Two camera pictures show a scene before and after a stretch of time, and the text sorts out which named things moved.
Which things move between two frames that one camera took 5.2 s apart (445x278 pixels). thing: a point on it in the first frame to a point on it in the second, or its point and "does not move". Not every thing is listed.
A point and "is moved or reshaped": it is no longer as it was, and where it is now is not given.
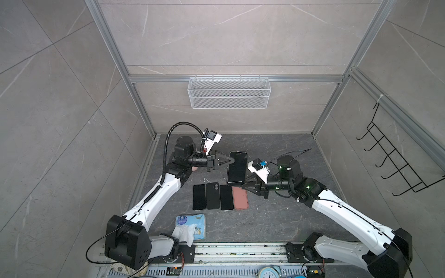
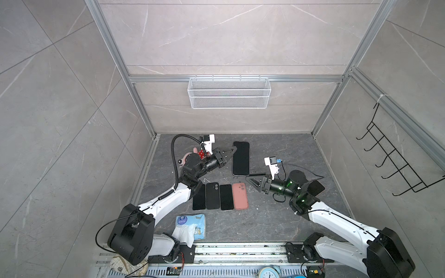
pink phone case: x=241 y=202 does not move
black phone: x=199 y=197 does not move
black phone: x=237 y=170 is moved or reshaped
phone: x=226 y=200 does not move
